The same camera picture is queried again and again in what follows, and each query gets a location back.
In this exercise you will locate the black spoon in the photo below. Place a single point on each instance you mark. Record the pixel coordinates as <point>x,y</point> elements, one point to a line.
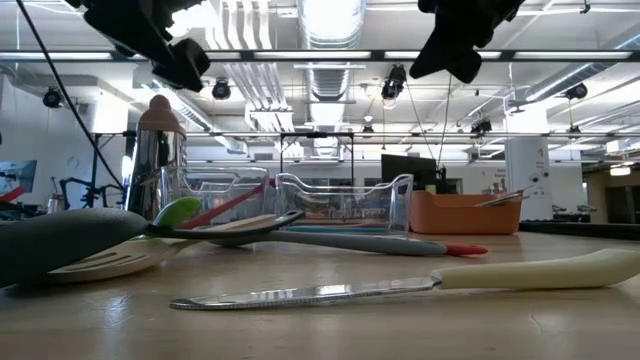
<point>60,240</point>

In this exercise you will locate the wall screen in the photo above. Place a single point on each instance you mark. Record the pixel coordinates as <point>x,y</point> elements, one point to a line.
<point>20,172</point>

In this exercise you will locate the teal silicone spatula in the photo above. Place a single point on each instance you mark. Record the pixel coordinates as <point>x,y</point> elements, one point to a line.
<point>340,230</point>

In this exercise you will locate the pink silicone spatula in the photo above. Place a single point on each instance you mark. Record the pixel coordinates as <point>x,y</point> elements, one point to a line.
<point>350,224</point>

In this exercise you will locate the clear plastic bin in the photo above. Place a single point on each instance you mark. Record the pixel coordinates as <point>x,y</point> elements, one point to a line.
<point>250,190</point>
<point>402,200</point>

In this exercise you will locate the black overhead crossbar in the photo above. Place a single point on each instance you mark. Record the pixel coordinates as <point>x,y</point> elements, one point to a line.
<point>300,55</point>

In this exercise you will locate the green silicone spoon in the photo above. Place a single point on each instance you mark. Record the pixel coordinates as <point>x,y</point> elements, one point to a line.
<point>177,210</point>

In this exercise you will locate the small red silicone spatula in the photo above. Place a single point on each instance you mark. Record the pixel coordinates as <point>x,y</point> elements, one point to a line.
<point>465,249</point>

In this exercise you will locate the wooden slotted spatula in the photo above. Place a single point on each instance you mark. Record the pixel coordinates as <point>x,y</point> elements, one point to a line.
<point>150,250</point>

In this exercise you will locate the black monitor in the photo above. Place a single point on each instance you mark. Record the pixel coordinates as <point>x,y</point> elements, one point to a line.
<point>407,172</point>

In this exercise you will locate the orange plastic bin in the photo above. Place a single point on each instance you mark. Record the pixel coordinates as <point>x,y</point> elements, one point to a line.
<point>465,215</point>

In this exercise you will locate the black ceiling spotlight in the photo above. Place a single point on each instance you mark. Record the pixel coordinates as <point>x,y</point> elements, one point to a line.
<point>221,90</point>
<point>577,91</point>
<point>52,97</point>
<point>481,127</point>
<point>395,82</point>

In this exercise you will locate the white pillar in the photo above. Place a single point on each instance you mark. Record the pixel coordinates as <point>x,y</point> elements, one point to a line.
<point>525,165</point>

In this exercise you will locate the red bar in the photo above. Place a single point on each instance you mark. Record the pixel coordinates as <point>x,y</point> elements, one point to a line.
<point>12,195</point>

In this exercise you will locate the red slotted spoon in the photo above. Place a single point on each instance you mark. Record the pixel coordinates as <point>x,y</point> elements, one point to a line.
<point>225,206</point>

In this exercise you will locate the blue stand pole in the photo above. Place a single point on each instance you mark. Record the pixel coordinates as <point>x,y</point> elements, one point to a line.
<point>94,170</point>

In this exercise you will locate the silver cup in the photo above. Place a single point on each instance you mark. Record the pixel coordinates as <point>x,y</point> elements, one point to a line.
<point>56,204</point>

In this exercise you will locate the lit ceiling lamp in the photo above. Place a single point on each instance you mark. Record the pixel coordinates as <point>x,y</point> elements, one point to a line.
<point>620,171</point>

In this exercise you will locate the background black robot arm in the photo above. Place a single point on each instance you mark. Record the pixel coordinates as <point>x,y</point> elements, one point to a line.
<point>112,192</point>

